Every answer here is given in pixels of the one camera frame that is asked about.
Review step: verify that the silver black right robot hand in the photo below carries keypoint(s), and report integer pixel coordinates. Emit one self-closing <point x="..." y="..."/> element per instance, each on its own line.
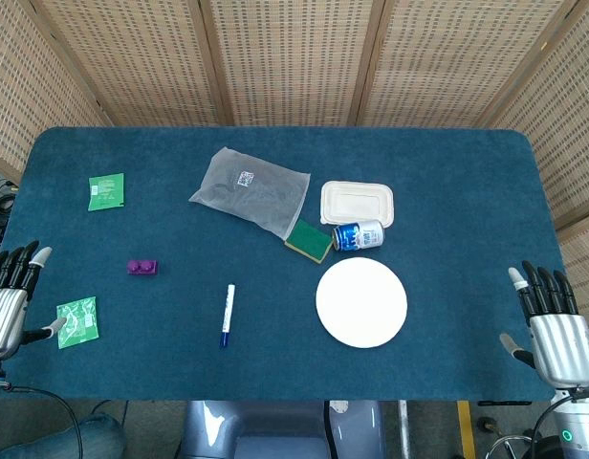
<point x="560" y="344"/>

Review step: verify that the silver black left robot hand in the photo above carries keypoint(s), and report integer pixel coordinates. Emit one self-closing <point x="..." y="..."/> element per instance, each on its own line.
<point x="5" y="315"/>

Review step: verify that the purple toy brick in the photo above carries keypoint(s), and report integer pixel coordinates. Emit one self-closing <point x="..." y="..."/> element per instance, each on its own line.
<point x="142" y="268"/>

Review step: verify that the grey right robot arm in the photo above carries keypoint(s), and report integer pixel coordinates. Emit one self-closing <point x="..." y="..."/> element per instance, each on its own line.
<point x="581" y="430"/>

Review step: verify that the round white paper plate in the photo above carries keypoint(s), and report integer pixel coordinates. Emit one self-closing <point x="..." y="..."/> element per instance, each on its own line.
<point x="361" y="302"/>

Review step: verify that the crumpled green sachet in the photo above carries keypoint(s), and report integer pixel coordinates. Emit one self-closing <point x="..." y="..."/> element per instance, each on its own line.
<point x="79" y="325"/>

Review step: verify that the chrome chair base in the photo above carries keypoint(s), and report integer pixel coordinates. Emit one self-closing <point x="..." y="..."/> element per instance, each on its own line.
<point x="509" y="447"/>

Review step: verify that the blue denim fabric bundle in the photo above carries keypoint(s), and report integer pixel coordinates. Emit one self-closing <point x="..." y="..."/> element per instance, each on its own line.
<point x="70" y="442"/>

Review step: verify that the flat green sachet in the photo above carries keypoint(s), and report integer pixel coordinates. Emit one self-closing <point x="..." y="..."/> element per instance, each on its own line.
<point x="106" y="192"/>

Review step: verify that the metal table leg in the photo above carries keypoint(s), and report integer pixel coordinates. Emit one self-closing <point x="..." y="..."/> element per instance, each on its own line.
<point x="404" y="430"/>

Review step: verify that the blue carpet table cover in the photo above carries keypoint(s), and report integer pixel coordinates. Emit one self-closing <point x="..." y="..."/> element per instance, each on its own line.
<point x="442" y="191"/>

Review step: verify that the woven bamboo screen panel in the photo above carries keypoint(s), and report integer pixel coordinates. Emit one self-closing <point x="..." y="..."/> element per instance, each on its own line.
<point x="27" y="86"/>
<point x="572" y="143"/>
<point x="457" y="57"/>
<point x="294" y="57"/>
<point x="132" y="57"/>

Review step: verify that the white blue-capped marker pen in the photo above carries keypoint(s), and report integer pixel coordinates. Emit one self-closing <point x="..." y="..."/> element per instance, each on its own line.
<point x="227" y="315"/>

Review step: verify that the blue white drink can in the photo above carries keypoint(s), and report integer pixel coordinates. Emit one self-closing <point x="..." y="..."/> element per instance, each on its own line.
<point x="359" y="235"/>

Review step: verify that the beige lidded food container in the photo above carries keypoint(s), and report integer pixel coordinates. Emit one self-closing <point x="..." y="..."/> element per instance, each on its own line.
<point x="356" y="201"/>

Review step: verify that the green yellow scrubbing sponge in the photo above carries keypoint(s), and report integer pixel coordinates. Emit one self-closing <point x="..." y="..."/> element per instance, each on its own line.
<point x="309" y="240"/>

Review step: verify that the grey-blue robot torso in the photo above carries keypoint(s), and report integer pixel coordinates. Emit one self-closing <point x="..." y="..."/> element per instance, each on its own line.
<point x="256" y="428"/>

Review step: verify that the grey plastic bag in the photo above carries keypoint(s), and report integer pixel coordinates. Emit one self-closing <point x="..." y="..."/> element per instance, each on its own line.
<point x="256" y="196"/>

